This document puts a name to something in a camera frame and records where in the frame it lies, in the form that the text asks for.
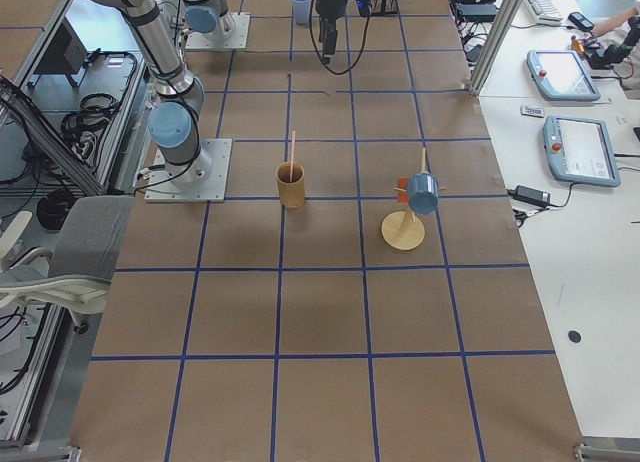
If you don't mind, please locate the light blue plastic cup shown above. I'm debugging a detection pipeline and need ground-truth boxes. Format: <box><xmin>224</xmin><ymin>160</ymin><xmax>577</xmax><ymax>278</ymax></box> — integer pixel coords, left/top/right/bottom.
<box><xmin>291</xmin><ymin>0</ymin><xmax>311</xmax><ymax>25</ymax></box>

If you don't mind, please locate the pink chopstick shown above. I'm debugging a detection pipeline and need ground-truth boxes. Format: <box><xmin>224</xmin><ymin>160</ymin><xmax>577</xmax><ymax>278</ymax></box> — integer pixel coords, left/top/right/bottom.
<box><xmin>289</xmin><ymin>129</ymin><xmax>296</xmax><ymax>183</ymax></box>

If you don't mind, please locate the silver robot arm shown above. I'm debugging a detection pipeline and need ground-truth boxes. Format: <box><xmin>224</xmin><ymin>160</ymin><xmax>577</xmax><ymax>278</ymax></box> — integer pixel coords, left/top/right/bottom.
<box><xmin>176</xmin><ymin>0</ymin><xmax>372</xmax><ymax>66</ymax></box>
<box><xmin>91</xmin><ymin>0</ymin><xmax>212</xmax><ymax>189</ymax></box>

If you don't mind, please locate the person hand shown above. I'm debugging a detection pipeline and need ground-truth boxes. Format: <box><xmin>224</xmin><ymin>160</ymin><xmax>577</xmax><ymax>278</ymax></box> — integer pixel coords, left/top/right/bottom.
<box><xmin>592</xmin><ymin>6</ymin><xmax>639</xmax><ymax>37</ymax></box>

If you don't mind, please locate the bamboo chopstick holder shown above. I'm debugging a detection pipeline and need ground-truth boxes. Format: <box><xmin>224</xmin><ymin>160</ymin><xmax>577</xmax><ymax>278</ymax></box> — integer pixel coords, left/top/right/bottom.
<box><xmin>276</xmin><ymin>162</ymin><xmax>305</xmax><ymax>209</ymax></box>

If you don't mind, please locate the orange mug on stand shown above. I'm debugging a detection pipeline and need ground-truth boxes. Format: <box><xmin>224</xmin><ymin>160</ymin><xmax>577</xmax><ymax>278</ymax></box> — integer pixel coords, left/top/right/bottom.
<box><xmin>395</xmin><ymin>177</ymin><xmax>409</xmax><ymax>205</ymax></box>

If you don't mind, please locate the blue mug on stand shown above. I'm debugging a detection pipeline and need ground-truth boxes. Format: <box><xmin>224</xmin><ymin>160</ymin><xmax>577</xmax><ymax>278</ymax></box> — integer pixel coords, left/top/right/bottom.
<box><xmin>406</xmin><ymin>172</ymin><xmax>439</xmax><ymax>215</ymax></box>

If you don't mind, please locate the white keyboard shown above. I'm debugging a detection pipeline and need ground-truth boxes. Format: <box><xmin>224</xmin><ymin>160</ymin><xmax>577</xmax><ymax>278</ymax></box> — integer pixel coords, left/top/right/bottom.
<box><xmin>523</xmin><ymin>0</ymin><xmax>564</xmax><ymax>26</ymax></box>

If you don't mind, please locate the wooden mug tree stand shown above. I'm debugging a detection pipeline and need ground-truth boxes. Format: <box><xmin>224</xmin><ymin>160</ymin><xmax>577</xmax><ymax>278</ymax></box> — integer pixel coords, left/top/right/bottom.
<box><xmin>381</xmin><ymin>147</ymin><xmax>443</xmax><ymax>251</ymax></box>

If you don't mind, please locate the upper teach pendant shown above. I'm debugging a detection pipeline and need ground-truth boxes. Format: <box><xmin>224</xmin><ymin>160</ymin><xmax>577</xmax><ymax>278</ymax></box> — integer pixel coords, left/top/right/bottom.
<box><xmin>526</xmin><ymin>50</ymin><xmax>601</xmax><ymax>102</ymax></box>

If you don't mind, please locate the teach pendant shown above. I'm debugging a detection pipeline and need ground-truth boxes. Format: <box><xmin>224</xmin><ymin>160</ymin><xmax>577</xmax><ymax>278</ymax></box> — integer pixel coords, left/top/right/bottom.
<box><xmin>543</xmin><ymin>116</ymin><xmax>621</xmax><ymax>187</ymax></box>
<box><xmin>526</xmin><ymin>50</ymin><xmax>601</xmax><ymax>102</ymax></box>

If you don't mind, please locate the black power adapter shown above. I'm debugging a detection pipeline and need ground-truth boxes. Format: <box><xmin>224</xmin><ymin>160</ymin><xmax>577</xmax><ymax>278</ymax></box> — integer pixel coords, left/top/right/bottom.
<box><xmin>507</xmin><ymin>185</ymin><xmax>551</xmax><ymax>208</ymax></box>

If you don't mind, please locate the lower teach pendant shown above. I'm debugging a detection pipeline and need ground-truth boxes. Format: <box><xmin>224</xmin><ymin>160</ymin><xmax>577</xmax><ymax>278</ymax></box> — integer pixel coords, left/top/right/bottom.
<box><xmin>543</xmin><ymin>116</ymin><xmax>621</xmax><ymax>187</ymax></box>

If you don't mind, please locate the grey office chair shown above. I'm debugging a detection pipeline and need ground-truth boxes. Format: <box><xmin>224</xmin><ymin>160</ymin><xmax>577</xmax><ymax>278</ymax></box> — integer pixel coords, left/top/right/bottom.
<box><xmin>1</xmin><ymin>195</ymin><xmax>134</xmax><ymax>334</ymax></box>

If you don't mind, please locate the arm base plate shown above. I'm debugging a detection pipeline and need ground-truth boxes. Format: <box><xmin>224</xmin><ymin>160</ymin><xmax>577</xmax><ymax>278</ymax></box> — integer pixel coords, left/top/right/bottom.
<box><xmin>144</xmin><ymin>138</ymin><xmax>233</xmax><ymax>203</ymax></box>
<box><xmin>185</xmin><ymin>10</ymin><xmax>251</xmax><ymax>52</ymax></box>

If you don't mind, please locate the aluminium frame post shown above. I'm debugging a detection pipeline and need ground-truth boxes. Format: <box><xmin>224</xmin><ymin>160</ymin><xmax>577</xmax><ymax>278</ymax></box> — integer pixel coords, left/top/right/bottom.
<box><xmin>468</xmin><ymin>0</ymin><xmax>523</xmax><ymax>96</ymax></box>

